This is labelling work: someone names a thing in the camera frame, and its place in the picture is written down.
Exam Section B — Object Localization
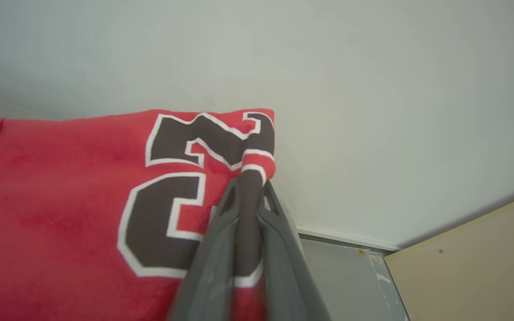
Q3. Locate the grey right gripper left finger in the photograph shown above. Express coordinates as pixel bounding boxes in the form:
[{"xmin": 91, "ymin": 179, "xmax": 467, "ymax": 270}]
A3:
[{"xmin": 167, "ymin": 177, "xmax": 240, "ymax": 321}]

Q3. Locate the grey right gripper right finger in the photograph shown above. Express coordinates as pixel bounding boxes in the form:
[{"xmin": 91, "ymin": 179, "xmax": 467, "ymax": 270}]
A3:
[{"xmin": 257, "ymin": 179, "xmax": 332, "ymax": 321}]

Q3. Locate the red basketball jersey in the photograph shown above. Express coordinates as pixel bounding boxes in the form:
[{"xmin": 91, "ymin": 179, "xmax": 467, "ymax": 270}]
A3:
[{"xmin": 0, "ymin": 108, "xmax": 277, "ymax": 321}]

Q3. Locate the white baseboard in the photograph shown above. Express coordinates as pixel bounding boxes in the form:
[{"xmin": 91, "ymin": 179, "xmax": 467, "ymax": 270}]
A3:
[{"xmin": 295, "ymin": 224, "xmax": 404, "ymax": 251}]

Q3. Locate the beige wooden panel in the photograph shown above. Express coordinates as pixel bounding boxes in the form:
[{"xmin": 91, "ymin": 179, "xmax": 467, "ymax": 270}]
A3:
[{"xmin": 384, "ymin": 188, "xmax": 514, "ymax": 321}]

